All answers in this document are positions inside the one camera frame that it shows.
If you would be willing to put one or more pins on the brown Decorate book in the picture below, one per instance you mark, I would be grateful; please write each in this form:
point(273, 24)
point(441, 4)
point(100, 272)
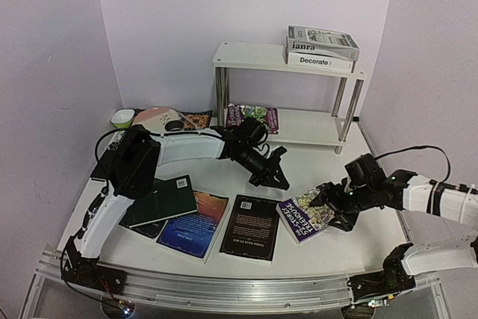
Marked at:
point(319, 61)

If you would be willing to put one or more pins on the patterned placemat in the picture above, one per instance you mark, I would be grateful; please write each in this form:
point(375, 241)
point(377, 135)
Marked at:
point(192, 120)

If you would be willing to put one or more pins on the dark blue paperback book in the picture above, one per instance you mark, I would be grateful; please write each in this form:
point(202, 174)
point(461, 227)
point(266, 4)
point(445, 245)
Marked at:
point(143, 229)

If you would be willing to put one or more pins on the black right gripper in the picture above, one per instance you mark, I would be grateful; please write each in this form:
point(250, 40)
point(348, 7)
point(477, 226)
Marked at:
point(339, 206)

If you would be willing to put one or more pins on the black paperback book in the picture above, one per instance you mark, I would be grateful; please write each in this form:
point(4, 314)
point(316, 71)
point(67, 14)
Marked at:
point(252, 228)

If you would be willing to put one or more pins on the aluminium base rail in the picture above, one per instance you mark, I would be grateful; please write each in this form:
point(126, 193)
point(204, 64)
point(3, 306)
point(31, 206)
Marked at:
point(230, 295)

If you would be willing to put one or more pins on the glass cup with brown band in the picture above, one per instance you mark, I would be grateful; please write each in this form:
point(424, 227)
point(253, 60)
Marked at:
point(174, 125)

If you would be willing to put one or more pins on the dark green hardcover book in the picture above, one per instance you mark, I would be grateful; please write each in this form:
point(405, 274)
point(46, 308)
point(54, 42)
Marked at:
point(167, 199)

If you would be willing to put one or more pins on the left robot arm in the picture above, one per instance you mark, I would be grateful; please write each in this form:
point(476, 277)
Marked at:
point(129, 176)

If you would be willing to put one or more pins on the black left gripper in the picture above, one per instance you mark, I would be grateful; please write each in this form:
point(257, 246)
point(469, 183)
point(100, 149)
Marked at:
point(267, 177)

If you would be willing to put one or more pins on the black notebook with barcode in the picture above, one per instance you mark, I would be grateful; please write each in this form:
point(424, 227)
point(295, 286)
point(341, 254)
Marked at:
point(102, 168)

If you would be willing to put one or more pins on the grey photo cover book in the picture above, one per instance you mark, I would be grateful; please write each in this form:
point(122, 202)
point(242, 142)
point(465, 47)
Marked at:
point(315, 41)

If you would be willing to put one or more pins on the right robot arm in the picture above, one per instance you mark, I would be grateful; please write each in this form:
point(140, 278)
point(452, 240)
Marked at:
point(411, 192)

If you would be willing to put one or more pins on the white two-tier shelf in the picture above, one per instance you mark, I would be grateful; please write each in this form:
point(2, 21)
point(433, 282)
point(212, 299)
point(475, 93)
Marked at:
point(316, 106)

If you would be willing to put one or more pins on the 52-Storey Treehouse book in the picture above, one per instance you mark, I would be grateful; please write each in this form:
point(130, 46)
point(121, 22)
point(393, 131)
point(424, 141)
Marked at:
point(301, 220)

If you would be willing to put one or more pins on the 117-Storey Treehouse book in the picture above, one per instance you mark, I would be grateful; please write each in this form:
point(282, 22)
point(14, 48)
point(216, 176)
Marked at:
point(269, 117)

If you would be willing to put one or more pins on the blue orange paperback book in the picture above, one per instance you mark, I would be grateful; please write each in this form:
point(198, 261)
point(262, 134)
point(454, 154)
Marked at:
point(193, 235)

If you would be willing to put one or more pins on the white pink plate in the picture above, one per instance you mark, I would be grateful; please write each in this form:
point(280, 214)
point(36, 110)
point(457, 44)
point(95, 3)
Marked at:
point(154, 119)

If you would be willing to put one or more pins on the green bowl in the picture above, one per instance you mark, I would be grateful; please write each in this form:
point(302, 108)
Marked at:
point(123, 118)

